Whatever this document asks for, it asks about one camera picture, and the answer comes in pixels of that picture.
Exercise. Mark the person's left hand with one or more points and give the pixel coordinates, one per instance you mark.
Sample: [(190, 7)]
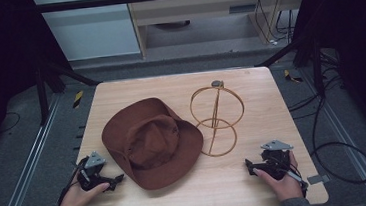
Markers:
[(75, 201)]

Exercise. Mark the grey tape tag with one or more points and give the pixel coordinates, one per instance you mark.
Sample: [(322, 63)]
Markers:
[(318, 179)]

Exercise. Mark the black metal stand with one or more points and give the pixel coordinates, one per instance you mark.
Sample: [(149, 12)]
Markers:
[(42, 95), (316, 67)]

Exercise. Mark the brown felt hat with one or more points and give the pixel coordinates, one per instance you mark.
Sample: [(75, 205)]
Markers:
[(154, 142)]

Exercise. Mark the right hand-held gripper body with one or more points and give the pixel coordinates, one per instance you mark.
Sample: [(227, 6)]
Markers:
[(276, 161)]

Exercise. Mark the person's right hand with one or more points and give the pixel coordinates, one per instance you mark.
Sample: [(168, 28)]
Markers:
[(283, 186)]

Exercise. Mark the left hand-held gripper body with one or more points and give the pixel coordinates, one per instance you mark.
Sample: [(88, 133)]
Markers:
[(91, 171)]

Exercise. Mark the light wooden desk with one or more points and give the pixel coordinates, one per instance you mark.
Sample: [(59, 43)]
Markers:
[(196, 11)]

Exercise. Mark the white cabinet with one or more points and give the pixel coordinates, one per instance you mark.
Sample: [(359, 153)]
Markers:
[(91, 30)]

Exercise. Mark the black yellow striped tape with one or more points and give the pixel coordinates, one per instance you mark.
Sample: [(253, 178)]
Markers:
[(291, 76), (78, 99)]

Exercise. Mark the aluminium floor rail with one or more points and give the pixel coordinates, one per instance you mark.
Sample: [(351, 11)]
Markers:
[(352, 148), (26, 167)]

